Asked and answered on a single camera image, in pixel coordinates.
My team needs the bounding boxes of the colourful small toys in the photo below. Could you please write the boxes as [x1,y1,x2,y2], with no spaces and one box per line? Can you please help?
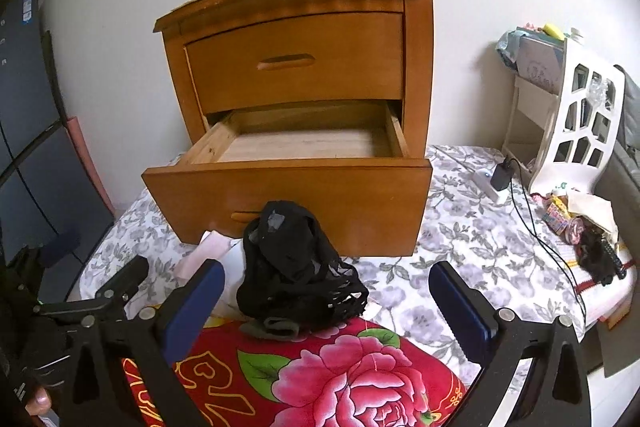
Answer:
[542,189,586,248]

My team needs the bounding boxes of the grey cushion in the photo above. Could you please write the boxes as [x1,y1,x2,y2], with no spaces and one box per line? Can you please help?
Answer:
[612,66,640,202]

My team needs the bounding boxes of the dark flat board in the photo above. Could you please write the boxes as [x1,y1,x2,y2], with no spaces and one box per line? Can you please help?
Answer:
[597,322,640,378]

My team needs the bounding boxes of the wooden nightstand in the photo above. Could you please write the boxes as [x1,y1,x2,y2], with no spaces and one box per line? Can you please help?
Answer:
[152,0,441,168]

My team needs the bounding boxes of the person's left hand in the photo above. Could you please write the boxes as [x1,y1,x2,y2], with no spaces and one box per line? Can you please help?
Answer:
[25,387,53,414]

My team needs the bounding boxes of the black remote control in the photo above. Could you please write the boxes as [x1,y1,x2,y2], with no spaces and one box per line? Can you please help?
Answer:
[597,237,626,280]

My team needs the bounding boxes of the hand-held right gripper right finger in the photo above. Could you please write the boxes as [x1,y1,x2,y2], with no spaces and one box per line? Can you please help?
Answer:
[429,261,591,427]

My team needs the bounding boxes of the black lace garment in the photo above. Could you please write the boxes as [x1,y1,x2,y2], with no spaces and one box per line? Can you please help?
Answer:
[236,201,370,328]

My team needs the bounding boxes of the beige bag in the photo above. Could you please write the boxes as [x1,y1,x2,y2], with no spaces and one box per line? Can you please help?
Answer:
[570,192,618,240]

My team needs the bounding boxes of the white power strip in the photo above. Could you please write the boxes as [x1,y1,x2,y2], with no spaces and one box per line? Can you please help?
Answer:
[472,167,506,202]

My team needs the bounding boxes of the wooden nightstand drawer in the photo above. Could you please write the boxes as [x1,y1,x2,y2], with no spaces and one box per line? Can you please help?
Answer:
[141,99,433,258]
[184,12,405,115]

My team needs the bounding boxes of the olive grey cloth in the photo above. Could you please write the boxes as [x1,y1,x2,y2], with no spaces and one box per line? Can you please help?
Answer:
[239,316,301,340]

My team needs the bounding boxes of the black cable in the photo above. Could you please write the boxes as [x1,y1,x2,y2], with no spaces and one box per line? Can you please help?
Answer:
[507,157,588,323]

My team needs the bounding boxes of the black charger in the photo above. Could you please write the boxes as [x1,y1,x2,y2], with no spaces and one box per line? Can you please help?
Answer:
[490,157,516,192]

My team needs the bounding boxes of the pink foam mat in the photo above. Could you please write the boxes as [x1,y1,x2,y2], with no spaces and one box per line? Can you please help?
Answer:
[67,116,117,218]

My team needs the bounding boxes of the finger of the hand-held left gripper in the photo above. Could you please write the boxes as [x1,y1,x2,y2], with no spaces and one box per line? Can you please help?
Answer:
[32,255,150,324]

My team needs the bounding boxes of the grey floral quilt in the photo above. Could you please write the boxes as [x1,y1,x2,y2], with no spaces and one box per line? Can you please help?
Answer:
[77,144,633,388]

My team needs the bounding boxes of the white garment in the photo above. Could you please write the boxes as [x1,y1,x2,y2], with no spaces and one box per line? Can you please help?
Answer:
[215,239,251,313]

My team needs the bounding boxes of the pink garment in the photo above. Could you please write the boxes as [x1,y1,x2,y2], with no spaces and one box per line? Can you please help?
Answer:
[177,231,232,280]

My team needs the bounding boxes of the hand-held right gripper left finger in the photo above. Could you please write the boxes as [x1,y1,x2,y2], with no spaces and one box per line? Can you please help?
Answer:
[70,259,226,427]

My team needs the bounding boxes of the red printed blanket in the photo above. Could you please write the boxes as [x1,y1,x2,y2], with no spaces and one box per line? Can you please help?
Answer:
[120,314,468,427]

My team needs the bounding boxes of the black fuzzy item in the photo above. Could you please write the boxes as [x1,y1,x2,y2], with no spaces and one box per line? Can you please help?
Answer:
[580,232,613,285]

